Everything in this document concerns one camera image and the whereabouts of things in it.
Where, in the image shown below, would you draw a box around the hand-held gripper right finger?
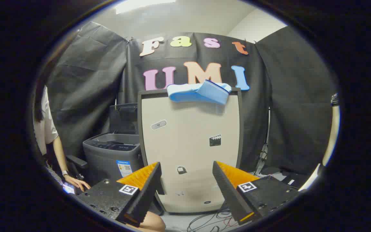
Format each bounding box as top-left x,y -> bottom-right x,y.
213,161 -> 302,225

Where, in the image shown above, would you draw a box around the white panel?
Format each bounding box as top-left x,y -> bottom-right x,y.
298,163 -> 321,191

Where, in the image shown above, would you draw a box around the light blue garment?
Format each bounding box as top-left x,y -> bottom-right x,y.
167,80 -> 232,106

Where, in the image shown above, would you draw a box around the black box with white label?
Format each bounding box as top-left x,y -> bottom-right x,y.
281,172 -> 310,189

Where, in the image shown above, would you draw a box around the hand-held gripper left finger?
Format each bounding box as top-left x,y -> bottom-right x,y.
76,162 -> 162,227

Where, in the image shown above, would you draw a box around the black backdrop cloth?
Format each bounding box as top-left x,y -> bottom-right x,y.
45,21 -> 339,176

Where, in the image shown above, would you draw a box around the black tripod stand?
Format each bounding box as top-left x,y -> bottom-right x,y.
255,108 -> 271,176

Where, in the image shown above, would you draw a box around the tangled floor cables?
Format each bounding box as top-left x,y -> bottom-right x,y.
187,206 -> 237,232

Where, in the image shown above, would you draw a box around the black office chair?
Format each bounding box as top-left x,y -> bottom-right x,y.
66,155 -> 88,179

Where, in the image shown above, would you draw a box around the white pole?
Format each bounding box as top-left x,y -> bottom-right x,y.
322,93 -> 340,166

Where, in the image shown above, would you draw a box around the beige cabinet with dark frame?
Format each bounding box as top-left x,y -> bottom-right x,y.
137,87 -> 244,215

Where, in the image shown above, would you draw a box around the grey washing machine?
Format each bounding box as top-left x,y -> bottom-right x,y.
82,103 -> 144,187

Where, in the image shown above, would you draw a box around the dark washing machine lid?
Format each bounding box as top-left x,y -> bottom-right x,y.
109,103 -> 138,135

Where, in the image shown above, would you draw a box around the houndstooth patterned cloth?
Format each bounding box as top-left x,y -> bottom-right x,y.
45,163 -> 63,186

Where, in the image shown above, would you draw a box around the ceiling light panel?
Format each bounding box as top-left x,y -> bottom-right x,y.
115,0 -> 176,15

